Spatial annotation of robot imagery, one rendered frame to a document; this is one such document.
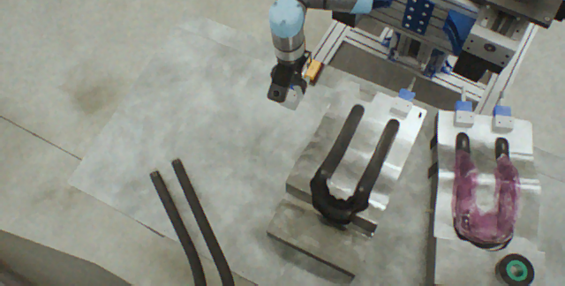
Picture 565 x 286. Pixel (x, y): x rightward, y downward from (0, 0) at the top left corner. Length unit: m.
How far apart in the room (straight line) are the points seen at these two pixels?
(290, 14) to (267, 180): 0.55
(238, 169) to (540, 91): 1.68
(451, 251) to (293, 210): 0.41
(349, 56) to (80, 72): 1.42
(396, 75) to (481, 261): 1.16
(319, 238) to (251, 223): 0.21
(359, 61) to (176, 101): 1.01
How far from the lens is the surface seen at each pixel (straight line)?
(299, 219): 1.33
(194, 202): 1.37
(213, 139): 1.50
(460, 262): 1.31
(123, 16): 2.92
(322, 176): 1.31
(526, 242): 1.41
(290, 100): 1.35
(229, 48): 1.65
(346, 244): 1.32
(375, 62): 2.30
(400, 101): 1.41
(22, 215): 2.62
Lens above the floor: 2.15
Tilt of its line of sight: 66 degrees down
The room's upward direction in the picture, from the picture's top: 10 degrees counter-clockwise
